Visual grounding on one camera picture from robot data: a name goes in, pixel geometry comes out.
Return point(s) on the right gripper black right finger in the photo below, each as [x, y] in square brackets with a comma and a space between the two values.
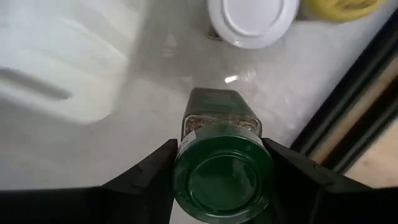
[304, 193]

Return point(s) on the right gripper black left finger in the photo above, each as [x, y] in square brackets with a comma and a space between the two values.
[146, 186]

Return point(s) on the green-lid spice jar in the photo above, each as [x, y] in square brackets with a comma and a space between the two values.
[222, 183]

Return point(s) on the yellow-lid spice jar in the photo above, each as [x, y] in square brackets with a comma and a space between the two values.
[342, 9]

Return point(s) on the white plastic bin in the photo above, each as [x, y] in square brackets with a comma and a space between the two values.
[62, 46]

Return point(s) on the white-lid spice jar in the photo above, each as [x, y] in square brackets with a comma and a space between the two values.
[252, 18]

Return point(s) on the black aluminium table frame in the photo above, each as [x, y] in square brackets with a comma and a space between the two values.
[351, 90]

